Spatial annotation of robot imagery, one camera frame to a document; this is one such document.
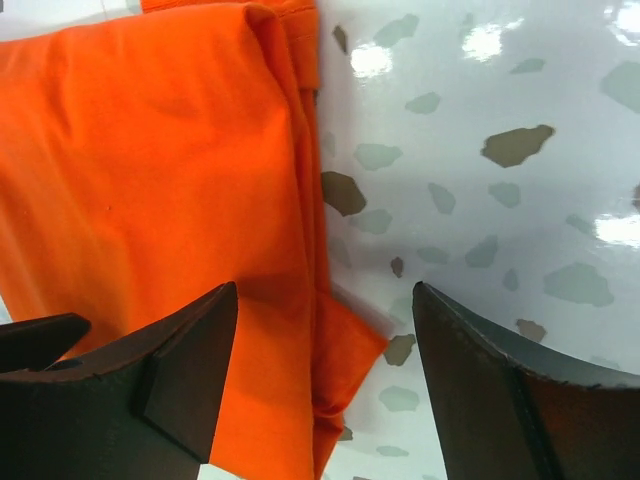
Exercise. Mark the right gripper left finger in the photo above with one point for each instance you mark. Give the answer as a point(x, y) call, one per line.
point(142, 407)

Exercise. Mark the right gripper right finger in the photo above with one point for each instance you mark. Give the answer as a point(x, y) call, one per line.
point(506, 407)

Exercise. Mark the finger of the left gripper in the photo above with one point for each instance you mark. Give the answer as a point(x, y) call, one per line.
point(36, 344)

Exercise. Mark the orange t-shirt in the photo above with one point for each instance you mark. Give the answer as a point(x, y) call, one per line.
point(148, 159)

